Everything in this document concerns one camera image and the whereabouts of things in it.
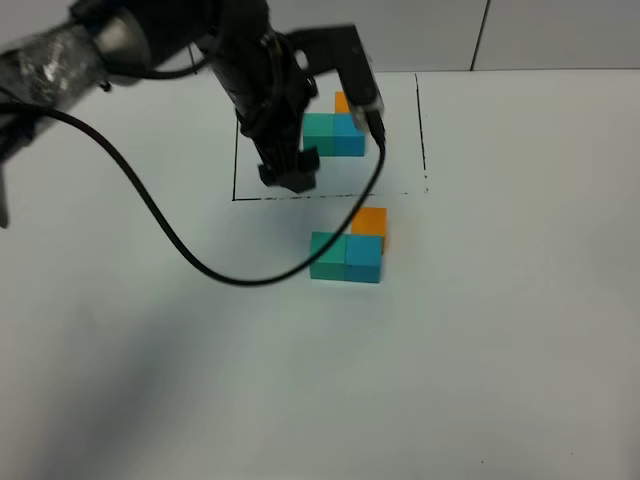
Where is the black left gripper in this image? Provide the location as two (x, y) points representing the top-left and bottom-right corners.
(204, 19), (320, 193)

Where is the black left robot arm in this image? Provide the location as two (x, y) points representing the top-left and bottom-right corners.
(1, 1), (319, 193)

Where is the green template cube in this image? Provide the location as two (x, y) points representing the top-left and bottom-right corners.
(303, 113), (334, 157)

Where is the blue template cube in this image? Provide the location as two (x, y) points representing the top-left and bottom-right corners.
(334, 113), (366, 157)

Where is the orange template cube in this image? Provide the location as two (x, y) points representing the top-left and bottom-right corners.
(334, 91), (350, 114)

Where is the black left camera cable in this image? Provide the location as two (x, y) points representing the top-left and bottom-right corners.
(0, 104), (389, 288)

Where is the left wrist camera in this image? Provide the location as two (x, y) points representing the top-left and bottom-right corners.
(285, 24), (384, 131)

